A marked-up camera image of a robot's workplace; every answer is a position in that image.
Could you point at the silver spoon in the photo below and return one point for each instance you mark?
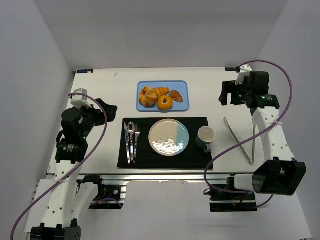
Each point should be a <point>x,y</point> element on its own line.
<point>131,129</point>

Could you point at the silver knife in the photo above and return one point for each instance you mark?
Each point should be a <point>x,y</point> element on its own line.
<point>126,134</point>

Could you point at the orange bagel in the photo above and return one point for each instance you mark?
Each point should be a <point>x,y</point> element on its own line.
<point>165,103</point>

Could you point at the black placemat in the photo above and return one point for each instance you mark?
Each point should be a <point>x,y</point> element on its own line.
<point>192,158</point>

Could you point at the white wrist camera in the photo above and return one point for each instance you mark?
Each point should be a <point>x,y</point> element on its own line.
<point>242,71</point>
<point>79,98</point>

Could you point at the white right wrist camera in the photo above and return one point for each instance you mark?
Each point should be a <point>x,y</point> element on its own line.
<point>242,71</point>

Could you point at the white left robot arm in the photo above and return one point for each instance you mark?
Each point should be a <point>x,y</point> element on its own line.
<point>71,197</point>

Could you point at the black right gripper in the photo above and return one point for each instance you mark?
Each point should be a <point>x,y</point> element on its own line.
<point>232,90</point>

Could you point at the striped cone croissant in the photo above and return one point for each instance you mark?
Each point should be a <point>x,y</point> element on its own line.
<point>161,91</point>

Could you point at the beige and blue plate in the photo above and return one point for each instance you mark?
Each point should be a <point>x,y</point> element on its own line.
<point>168,137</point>

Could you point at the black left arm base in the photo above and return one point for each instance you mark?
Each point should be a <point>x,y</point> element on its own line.
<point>109,195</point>

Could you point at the round split bread roll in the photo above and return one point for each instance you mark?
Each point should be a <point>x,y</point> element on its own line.
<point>148,96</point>

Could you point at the silver fork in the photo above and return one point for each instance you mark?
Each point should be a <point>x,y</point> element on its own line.
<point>136,137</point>

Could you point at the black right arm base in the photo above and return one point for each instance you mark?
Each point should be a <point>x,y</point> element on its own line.
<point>224,202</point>

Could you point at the blue plastic tray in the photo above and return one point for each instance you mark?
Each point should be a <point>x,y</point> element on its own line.
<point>179,85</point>

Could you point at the aluminium frame rail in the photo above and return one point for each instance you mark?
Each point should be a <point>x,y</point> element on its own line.
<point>163,177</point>

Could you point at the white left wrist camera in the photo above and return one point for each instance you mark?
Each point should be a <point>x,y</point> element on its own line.
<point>79,98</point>

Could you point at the teal ceramic mug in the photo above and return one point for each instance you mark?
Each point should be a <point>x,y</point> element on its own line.
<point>205,137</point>

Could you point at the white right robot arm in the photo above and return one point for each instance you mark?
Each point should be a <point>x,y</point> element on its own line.
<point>280,173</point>

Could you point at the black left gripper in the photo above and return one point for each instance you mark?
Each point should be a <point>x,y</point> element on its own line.
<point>99,111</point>

